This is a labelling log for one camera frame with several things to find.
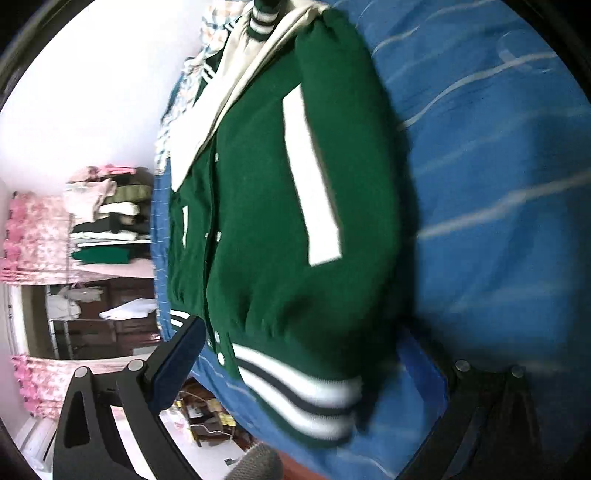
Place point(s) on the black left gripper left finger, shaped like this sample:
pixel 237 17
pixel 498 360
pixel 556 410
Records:
pixel 88 445

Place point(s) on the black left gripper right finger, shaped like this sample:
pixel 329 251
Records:
pixel 489 430

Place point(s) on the green white varsity jacket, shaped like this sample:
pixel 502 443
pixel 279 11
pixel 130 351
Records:
pixel 285 225

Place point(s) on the stack of folded clothes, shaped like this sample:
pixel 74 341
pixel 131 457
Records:
pixel 109 209

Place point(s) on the dark wooden cabinet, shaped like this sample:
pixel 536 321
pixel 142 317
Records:
pixel 63 321

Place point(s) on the cluttered items on floor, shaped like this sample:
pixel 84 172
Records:
pixel 210 424

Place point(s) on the white cloth on cabinet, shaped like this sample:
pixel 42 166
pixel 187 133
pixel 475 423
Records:
pixel 134 309

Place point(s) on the grey fuzzy sleeve cuff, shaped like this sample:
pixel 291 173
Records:
pixel 261 462

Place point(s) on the pink floral curtain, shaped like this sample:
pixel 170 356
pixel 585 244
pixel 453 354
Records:
pixel 37 251

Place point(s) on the blue striped bed sheet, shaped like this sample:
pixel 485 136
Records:
pixel 495 94

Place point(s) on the plaid checkered blanket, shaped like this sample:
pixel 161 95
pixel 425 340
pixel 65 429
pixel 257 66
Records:
pixel 214 26

